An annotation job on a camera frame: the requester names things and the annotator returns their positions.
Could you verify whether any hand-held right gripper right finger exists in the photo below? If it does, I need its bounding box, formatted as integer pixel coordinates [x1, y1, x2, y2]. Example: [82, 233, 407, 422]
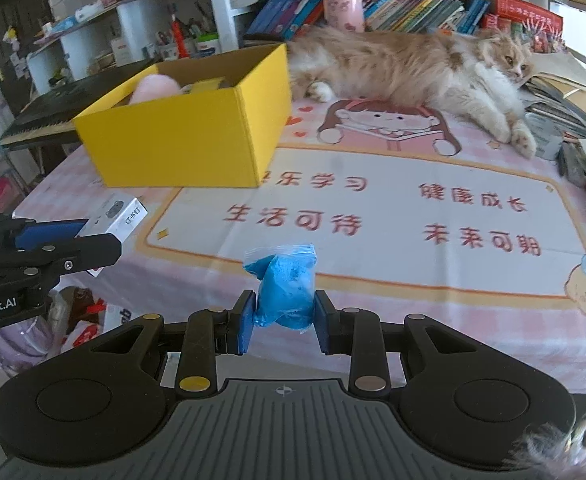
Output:
[312, 289, 468, 395]

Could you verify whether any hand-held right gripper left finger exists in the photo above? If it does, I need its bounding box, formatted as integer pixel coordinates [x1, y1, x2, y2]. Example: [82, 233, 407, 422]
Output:
[90, 288, 259, 395]

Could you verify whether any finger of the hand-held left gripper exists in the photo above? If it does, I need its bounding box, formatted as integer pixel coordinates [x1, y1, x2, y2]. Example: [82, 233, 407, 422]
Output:
[0, 233, 124, 287]
[0, 212, 89, 257]

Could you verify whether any blue plastic bag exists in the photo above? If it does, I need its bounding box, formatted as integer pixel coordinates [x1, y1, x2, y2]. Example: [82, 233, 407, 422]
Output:
[242, 243, 319, 334]

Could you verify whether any small white staples box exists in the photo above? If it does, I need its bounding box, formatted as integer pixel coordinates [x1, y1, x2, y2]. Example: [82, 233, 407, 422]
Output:
[79, 194, 149, 280]

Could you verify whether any yellow cardboard box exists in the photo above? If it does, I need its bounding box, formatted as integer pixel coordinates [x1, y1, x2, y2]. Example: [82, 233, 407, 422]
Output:
[73, 42, 294, 190]

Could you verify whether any pink pig plush toy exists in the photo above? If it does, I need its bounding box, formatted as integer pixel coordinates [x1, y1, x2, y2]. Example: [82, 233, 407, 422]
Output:
[131, 73, 184, 106]

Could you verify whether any pink checked desktop tablecloth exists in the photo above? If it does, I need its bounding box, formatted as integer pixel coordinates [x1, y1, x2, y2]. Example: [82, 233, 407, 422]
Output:
[10, 94, 586, 397]

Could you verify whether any red white plastic bag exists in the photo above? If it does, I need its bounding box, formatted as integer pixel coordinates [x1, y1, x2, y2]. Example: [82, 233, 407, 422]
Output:
[47, 285, 135, 357]

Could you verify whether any black electronic keyboard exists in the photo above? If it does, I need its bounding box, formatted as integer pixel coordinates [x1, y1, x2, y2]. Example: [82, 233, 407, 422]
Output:
[0, 62, 160, 152]

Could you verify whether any desk organizer with pens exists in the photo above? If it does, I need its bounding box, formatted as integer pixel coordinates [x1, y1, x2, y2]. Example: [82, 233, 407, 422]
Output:
[154, 6, 200, 62]

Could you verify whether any white green-lid jar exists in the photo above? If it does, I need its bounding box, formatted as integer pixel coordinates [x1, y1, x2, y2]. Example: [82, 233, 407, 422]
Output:
[195, 33, 220, 56]

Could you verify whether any fluffy orange white cat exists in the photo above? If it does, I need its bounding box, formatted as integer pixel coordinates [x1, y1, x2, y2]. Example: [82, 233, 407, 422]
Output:
[285, 24, 540, 159]

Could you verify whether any fluffy pale fur trim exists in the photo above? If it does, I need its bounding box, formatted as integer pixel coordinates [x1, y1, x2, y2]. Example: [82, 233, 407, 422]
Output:
[515, 357, 586, 480]

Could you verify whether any white bookshelf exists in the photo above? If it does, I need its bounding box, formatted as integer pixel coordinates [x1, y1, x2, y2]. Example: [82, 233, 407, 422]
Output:
[23, 0, 586, 83]

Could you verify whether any row of colourful leaning books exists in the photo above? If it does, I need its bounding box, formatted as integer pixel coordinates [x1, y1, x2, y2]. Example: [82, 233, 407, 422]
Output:
[242, 0, 492, 44]

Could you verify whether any pink printed cup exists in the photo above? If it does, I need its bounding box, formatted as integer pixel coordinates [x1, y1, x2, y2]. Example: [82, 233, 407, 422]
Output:
[322, 0, 365, 34]

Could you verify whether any pile of worn notebooks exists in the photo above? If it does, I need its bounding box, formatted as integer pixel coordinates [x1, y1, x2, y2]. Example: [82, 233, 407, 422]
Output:
[520, 51, 586, 162]

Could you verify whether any red boxed book set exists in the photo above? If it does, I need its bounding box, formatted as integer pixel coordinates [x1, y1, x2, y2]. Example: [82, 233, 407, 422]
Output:
[482, 0, 564, 54]

